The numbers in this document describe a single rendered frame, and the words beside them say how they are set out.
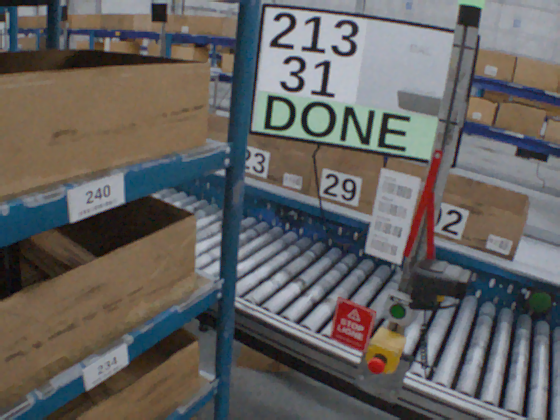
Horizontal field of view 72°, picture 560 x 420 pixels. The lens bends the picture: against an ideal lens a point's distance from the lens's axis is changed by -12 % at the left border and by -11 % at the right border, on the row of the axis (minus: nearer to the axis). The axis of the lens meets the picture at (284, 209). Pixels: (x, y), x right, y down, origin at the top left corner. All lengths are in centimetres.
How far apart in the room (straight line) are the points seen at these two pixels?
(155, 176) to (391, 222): 59
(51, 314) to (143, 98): 24
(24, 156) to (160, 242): 22
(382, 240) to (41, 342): 70
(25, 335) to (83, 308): 7
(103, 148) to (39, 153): 7
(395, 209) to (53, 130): 69
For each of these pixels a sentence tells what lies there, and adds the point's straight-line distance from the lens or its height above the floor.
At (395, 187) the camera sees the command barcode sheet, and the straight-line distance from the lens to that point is 90.
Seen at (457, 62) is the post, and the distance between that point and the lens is 85.
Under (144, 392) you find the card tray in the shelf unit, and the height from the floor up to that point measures 101.
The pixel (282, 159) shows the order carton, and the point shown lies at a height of 100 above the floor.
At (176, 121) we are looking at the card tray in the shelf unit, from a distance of 50.
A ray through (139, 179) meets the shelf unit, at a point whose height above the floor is 133.
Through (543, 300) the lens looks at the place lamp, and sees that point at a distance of 153.
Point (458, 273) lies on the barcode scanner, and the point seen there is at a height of 109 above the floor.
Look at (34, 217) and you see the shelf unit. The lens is 38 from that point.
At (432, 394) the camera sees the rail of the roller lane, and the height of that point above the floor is 74.
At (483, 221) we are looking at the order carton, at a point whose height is 99.
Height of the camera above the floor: 148
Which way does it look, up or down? 23 degrees down
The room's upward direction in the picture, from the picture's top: 7 degrees clockwise
